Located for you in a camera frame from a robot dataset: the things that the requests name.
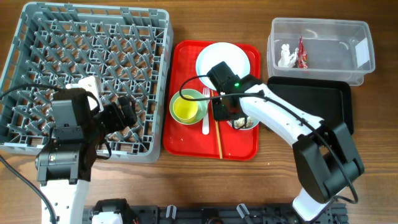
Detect light blue bowl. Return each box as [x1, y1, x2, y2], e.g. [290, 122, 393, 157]
[227, 116, 259, 130]

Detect green bowl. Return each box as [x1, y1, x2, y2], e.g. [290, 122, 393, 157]
[169, 89, 208, 125]

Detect yellow cup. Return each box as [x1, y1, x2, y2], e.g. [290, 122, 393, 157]
[172, 95, 198, 124]

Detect red snack wrapper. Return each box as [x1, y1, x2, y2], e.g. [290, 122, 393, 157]
[297, 37, 308, 68]

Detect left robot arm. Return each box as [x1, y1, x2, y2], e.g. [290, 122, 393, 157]
[35, 88, 137, 223]

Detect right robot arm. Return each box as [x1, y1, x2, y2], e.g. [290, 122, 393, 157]
[209, 74, 364, 222]

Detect grey dishwasher rack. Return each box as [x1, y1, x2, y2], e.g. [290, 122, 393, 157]
[1, 2, 174, 163]

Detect wooden chopstick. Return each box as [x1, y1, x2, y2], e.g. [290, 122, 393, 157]
[211, 101, 223, 159]

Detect rice and food scraps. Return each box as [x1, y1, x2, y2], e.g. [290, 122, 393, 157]
[233, 116, 254, 129]

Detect white plastic fork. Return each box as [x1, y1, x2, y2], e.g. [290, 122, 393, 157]
[202, 87, 210, 135]

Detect red plastic tray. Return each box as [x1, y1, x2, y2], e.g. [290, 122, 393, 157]
[162, 40, 259, 161]

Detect light blue plate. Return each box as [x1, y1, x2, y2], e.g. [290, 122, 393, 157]
[195, 42, 250, 91]

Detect crumpled white tissue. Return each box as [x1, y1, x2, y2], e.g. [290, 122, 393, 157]
[277, 44, 299, 68]

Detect black plastic tray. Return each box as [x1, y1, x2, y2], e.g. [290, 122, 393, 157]
[267, 77, 354, 134]

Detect clear plastic bin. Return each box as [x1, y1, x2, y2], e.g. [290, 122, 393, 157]
[267, 17, 376, 86]

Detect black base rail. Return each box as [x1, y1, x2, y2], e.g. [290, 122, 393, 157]
[82, 198, 349, 224]

